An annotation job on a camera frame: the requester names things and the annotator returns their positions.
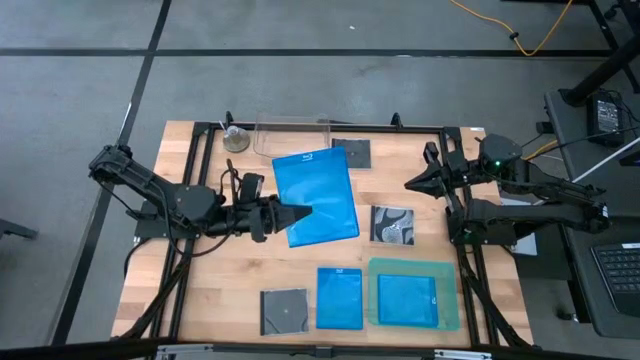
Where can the black chair base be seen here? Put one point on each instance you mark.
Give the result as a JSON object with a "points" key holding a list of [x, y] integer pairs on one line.
{"points": [[17, 230]]}

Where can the black power adapter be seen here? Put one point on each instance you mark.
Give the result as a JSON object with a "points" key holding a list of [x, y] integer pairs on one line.
{"points": [[606, 117]]}

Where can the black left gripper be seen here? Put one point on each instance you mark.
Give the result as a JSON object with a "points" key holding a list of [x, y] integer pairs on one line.
{"points": [[260, 220]]}

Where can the teal plastic tray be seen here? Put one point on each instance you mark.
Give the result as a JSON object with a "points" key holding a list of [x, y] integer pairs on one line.
{"points": [[450, 295]]}

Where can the silver aluminium bracket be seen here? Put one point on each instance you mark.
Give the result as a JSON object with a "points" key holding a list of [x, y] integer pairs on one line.
{"points": [[182, 350], [462, 355]]}

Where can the shiny CD jewel case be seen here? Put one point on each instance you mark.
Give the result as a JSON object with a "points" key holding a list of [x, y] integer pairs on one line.
{"points": [[392, 225]]}

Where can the blue Blu-ray case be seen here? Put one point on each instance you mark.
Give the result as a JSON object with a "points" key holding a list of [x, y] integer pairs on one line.
{"points": [[407, 300], [320, 190], [340, 300]]}

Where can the black keyboard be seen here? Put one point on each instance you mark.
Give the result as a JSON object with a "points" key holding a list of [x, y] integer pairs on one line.
{"points": [[620, 275]]}

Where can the black CD jewel case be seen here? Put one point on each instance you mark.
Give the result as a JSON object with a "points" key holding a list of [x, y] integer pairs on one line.
{"points": [[284, 312], [360, 155]]}

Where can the grey side desk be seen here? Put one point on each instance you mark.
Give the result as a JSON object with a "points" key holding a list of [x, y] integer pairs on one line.
{"points": [[610, 280]]}

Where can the black stand leg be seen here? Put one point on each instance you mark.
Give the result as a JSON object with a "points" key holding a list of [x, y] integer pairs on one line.
{"points": [[600, 75]]}

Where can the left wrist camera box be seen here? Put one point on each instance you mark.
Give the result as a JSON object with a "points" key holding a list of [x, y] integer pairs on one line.
{"points": [[251, 186]]}

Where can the white paper sheet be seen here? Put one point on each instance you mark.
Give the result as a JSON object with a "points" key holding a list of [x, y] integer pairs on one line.
{"points": [[527, 246]]}

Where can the clear plastic bin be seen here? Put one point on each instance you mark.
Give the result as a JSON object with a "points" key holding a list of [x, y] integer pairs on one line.
{"points": [[292, 132]]}

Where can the black aluminium table frame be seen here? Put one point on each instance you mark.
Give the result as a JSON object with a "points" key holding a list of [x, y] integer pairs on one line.
{"points": [[400, 129]]}

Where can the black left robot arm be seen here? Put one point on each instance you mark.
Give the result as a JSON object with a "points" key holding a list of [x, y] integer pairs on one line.
{"points": [[192, 205]]}

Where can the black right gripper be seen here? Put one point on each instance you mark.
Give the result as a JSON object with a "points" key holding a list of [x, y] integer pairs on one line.
{"points": [[452, 172]]}

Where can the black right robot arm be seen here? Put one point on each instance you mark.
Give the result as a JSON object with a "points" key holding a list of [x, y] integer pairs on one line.
{"points": [[540, 210]]}

